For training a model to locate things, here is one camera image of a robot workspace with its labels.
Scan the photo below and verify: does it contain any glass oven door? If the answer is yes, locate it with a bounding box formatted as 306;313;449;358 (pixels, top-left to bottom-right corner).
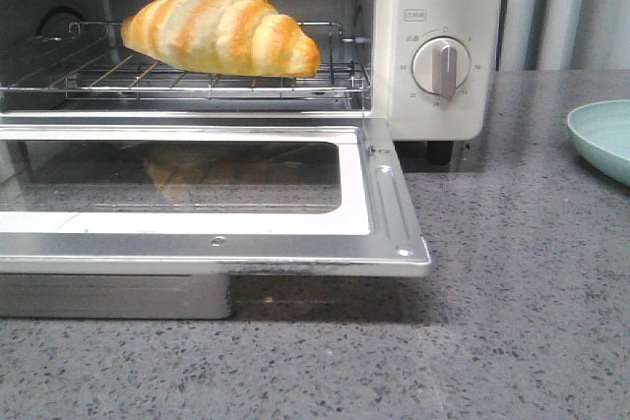
0;114;432;321

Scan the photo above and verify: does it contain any croissant bread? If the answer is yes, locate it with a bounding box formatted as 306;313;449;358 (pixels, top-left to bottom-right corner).
121;0;320;78

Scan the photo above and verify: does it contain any black right oven foot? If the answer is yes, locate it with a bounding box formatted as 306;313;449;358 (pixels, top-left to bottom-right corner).
426;141;454;165

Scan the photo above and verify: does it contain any white Toshiba toaster oven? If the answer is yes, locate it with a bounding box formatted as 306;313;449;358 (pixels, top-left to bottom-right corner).
1;0;500;163

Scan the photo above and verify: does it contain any lower timer knob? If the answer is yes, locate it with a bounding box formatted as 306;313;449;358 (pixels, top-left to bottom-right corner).
411;36;471;99

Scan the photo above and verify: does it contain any light green plate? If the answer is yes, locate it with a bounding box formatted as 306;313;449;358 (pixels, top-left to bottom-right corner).
566;99;629;186

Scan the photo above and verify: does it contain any grey curtain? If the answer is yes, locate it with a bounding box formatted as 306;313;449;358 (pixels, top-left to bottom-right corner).
497;0;629;71

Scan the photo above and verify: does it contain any wire oven rack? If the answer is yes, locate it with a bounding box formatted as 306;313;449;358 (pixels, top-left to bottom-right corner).
1;21;371;117

